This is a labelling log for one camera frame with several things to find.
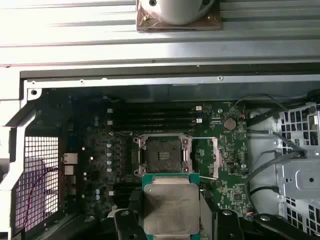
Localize green motherboard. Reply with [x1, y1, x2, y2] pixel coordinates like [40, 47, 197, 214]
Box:
[34, 96, 253, 226]

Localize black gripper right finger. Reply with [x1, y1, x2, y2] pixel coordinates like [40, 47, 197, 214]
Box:
[199, 188, 317, 240]

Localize RAM slot white clips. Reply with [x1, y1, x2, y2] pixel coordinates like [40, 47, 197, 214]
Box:
[108, 189, 131, 197]
[106, 106, 203, 115]
[106, 118, 203, 126]

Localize RAM slot black clips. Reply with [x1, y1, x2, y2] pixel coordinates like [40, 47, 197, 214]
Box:
[107, 113, 201, 120]

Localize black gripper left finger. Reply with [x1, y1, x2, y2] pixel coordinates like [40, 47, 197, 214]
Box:
[34, 187, 149, 240]

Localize metal socket cover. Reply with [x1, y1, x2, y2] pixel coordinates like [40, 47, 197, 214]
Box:
[191, 135, 223, 181]

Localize black wire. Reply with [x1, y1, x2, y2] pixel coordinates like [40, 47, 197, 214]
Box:
[246, 146, 310, 201]

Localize silver topped CPU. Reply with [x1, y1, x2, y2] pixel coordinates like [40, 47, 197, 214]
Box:
[141, 172, 201, 240]

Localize silver perforated drive cage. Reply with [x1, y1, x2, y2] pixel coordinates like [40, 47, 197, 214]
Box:
[273, 103, 320, 237]

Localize brown square mounting plate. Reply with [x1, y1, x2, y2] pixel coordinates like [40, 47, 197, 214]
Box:
[136, 0, 223, 32]

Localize black PC case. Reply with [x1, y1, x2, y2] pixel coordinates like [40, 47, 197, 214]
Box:
[0, 63, 320, 240]

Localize CPU socket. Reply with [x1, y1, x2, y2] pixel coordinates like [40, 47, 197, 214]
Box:
[133, 133, 194, 176]

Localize round silver coin battery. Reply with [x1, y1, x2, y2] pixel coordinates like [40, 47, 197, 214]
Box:
[223, 117, 237, 131]

